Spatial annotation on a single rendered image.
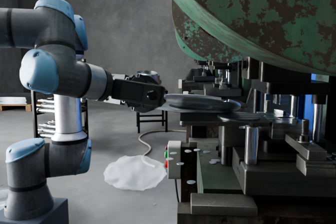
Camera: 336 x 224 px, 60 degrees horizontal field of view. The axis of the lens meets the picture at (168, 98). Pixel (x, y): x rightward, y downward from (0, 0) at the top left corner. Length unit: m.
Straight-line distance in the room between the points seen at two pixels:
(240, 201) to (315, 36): 0.41
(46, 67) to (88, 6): 7.43
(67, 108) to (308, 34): 0.77
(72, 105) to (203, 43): 1.38
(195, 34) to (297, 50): 1.80
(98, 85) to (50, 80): 0.10
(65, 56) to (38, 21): 0.09
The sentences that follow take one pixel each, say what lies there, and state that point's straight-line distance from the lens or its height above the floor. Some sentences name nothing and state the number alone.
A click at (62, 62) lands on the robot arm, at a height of 0.94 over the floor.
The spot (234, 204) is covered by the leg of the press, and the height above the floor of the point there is 0.64.
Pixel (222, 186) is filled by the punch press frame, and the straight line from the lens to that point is 0.75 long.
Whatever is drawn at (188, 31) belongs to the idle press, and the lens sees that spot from 2.18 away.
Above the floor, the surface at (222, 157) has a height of 0.67.
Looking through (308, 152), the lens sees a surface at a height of 0.75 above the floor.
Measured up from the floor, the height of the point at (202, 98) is 0.85.
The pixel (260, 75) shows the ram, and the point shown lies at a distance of 0.81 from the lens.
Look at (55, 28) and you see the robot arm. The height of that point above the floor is 1.01.
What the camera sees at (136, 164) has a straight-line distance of 2.22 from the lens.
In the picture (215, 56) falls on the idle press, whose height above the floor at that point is 0.97.
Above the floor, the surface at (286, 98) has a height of 0.84.
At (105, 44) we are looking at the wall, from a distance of 7.75.
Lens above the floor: 0.95
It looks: 8 degrees down
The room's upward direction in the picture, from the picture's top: straight up
